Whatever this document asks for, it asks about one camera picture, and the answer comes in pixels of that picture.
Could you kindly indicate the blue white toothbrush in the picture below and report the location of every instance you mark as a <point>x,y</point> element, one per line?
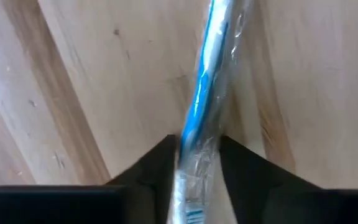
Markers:
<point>200,87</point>

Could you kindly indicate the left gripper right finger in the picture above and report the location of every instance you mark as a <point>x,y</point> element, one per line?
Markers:
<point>275,202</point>

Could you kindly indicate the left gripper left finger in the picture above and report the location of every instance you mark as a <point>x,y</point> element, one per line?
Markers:
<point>135,202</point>

